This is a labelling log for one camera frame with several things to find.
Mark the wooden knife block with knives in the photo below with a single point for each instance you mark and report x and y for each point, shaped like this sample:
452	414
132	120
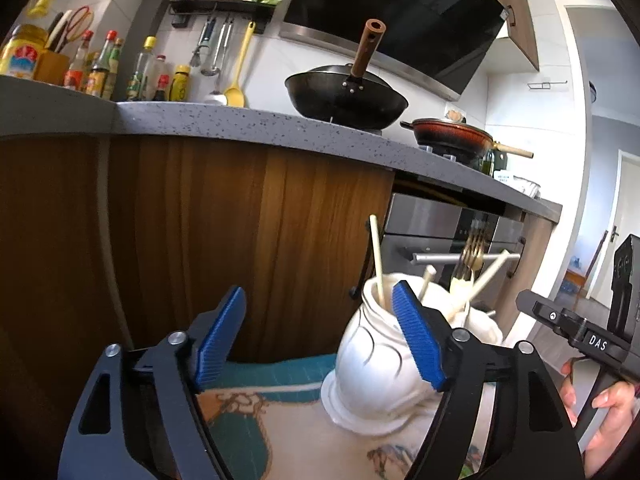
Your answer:
50	67

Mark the grey speckled stone countertop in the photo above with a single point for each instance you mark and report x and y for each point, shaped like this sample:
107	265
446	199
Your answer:
225	120

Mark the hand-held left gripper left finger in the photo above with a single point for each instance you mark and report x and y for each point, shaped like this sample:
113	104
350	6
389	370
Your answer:
220	340

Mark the white interior door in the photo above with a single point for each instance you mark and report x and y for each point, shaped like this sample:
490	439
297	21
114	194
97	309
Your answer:
625	190

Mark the yellow hanging spatula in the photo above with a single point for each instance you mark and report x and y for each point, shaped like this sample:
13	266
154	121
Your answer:
235	92

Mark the gold metal fork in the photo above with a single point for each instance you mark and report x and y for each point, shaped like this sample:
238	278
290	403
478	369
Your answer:
472	255

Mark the black glass range hood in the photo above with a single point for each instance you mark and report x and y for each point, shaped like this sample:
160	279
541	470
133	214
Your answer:
400	10

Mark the stainless steel built-in oven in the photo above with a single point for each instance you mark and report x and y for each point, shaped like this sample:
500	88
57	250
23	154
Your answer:
425	225

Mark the wooden wall cabinet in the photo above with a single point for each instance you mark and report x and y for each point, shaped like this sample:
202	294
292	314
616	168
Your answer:
515	5

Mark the round ceiling lamp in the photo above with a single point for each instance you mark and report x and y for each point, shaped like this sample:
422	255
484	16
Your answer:
593	92

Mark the wooden base cabinet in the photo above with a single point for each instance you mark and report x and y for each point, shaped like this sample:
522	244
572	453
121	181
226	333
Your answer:
200	235

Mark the wall paper towel holder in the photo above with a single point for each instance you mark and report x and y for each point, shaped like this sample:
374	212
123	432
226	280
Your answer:
545	84

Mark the green cap sauce bottle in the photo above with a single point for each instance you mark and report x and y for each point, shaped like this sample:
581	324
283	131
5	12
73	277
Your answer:
114	70

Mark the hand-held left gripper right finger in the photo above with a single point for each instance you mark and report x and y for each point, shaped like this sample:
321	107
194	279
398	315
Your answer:
420	340

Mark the person's right hand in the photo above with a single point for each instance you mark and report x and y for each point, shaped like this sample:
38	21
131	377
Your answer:
612	425

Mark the yellow lidded jar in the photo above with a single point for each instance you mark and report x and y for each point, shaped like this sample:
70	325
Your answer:
22	55

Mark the metal bowl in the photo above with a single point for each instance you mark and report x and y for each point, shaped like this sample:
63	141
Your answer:
526	186

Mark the yellow seasoning bottle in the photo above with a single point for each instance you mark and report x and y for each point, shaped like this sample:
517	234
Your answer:
180	85

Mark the grey hanging kitchen utensil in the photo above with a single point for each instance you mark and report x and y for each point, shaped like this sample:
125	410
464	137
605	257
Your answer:
202	50

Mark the red cap sauce bottle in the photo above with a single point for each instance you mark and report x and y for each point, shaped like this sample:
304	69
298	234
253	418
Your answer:
76	72

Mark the clear bottle yellow cap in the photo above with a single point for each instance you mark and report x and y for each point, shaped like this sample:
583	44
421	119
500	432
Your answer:
139	75

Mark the metal hanging ladle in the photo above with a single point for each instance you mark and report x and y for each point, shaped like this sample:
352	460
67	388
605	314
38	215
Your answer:
225	45

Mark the dark soy sauce bottle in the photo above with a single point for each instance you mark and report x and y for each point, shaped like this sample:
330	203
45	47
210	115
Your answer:
100	77

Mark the pale plastic bottle red cap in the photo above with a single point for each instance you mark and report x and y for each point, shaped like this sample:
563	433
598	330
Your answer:
157	70

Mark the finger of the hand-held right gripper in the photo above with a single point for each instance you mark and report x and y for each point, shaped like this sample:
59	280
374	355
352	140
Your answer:
547	312
625	280

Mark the black wall spice shelf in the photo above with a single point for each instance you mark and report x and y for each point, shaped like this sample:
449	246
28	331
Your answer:
220	7

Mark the green glass bottle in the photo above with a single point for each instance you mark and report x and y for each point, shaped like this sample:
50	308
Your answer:
488	162

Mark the white ceramic saucer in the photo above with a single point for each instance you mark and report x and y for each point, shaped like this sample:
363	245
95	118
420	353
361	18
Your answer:
345	407

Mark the printed teal beige tablecloth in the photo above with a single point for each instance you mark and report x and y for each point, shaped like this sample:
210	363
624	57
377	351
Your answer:
280	430

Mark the white floral ceramic utensil holder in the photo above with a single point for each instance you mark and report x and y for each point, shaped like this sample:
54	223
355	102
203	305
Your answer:
370	360

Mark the narrow wooden cabinet door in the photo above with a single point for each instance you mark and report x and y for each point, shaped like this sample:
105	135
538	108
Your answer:
530	260

